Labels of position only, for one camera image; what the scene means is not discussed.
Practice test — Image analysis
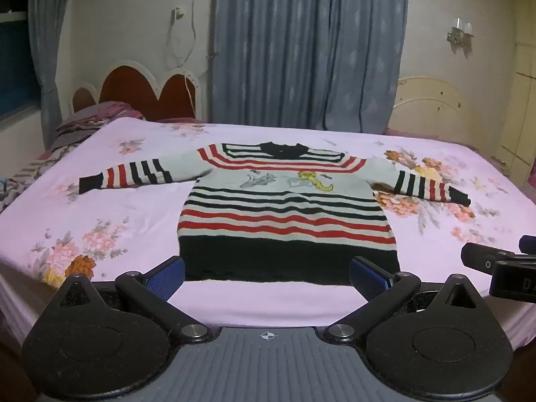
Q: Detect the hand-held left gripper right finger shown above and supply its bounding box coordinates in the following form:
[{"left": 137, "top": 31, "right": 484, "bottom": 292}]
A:
[{"left": 324, "top": 255, "right": 482, "bottom": 346}]

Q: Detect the cream curved headboard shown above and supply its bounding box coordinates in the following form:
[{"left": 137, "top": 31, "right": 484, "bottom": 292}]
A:
[{"left": 386, "top": 76, "right": 483, "bottom": 152}]

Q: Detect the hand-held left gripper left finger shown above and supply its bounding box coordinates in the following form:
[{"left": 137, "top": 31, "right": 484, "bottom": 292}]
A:
[{"left": 56, "top": 255, "right": 214, "bottom": 346}]

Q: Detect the white wall cable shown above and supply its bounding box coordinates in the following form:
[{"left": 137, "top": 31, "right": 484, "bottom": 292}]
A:
[{"left": 165, "top": 0, "right": 198, "bottom": 70}]

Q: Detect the window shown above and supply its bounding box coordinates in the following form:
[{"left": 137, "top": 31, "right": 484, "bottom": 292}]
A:
[{"left": 0, "top": 8, "right": 43, "bottom": 121}]

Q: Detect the pink floral bed sheet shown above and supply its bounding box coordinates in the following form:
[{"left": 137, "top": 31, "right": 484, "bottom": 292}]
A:
[{"left": 0, "top": 116, "right": 536, "bottom": 349}]

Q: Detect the wide blue-grey curtain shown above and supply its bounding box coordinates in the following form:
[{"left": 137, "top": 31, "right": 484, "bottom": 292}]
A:
[{"left": 207, "top": 0, "right": 410, "bottom": 137}]

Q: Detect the narrow blue-grey curtain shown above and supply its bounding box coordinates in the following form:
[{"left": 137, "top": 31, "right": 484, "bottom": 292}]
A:
[{"left": 27, "top": 0, "right": 84, "bottom": 152}]

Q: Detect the glass wall lamp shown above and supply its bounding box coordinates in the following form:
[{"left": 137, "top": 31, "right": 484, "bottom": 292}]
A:
[{"left": 446, "top": 17, "right": 476, "bottom": 56}]

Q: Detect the grey striped blanket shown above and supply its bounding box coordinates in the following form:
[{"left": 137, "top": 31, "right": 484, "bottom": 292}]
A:
[{"left": 0, "top": 131, "right": 86, "bottom": 215}]

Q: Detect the red scalloped headboard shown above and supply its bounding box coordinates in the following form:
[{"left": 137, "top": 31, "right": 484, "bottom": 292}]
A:
[{"left": 69, "top": 59, "right": 204, "bottom": 123}]

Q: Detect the striped knit sweater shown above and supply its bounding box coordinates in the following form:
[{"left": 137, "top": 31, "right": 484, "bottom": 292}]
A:
[{"left": 79, "top": 141, "right": 472, "bottom": 286}]

